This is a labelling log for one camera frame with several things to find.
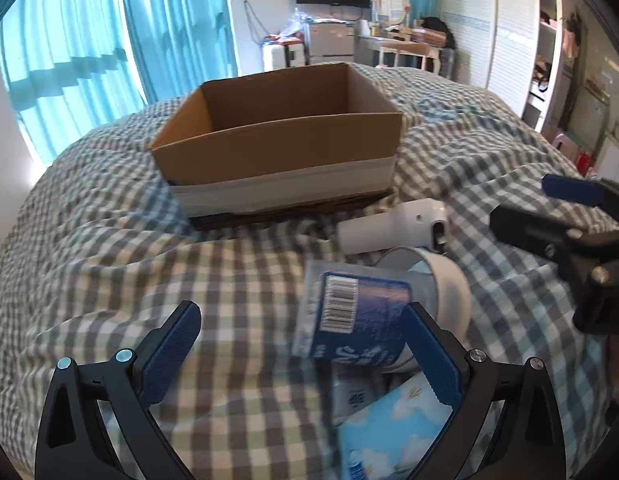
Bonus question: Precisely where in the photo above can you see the clear plastic bag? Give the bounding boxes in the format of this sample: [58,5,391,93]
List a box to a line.
[284,7,320,41]

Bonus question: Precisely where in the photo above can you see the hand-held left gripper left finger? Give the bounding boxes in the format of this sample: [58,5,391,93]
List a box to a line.
[36,300,203,480]

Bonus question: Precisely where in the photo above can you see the blue tissue packet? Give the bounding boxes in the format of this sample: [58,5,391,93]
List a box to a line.
[337,372,455,480]

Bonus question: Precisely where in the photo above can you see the pink box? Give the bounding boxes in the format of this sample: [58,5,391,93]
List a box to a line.
[412,27,447,46]

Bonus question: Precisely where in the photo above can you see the hanging pink clothes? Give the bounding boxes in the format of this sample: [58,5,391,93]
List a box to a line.
[562,10,587,58]

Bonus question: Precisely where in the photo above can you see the black bag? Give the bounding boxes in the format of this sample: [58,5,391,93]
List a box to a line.
[420,16,456,50]

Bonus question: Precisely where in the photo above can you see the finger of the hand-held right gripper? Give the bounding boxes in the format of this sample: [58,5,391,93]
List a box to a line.
[542,174,619,207]
[489,203,619,286]

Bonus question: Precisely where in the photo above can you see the wooden chair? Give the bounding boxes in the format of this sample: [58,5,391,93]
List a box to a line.
[378,40,433,68]

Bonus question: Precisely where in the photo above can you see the white louvred wardrobe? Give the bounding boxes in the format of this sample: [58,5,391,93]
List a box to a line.
[439,0,565,131]

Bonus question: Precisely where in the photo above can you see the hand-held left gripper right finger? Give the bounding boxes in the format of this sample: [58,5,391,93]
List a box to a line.
[399,302,567,480]

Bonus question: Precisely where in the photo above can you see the white vanity desk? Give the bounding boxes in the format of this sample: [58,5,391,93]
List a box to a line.
[357,30,453,78]

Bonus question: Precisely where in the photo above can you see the checked blanket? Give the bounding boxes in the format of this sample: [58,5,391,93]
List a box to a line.
[0,62,619,480]

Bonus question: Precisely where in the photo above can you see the white suitcase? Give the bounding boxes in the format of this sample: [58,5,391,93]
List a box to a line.
[262,40,308,73]

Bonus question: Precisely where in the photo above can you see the cardboard box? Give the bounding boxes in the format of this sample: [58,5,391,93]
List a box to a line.
[150,62,404,233]

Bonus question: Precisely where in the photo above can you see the oval vanity mirror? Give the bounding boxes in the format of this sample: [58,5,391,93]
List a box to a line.
[372,0,411,28]

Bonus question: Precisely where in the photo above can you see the black wall cable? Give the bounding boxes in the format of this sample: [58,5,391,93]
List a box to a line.
[244,0,265,43]

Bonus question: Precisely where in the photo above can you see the white cup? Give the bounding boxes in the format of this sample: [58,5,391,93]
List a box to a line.
[377,246,473,373]

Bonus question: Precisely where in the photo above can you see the small silver fridge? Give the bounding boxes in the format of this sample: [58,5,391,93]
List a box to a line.
[308,20,357,58]

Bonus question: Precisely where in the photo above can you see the small printed carton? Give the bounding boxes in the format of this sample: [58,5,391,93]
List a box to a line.
[332,364,390,426]

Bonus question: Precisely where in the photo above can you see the white handheld device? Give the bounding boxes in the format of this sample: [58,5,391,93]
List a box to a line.
[338,199,449,256]

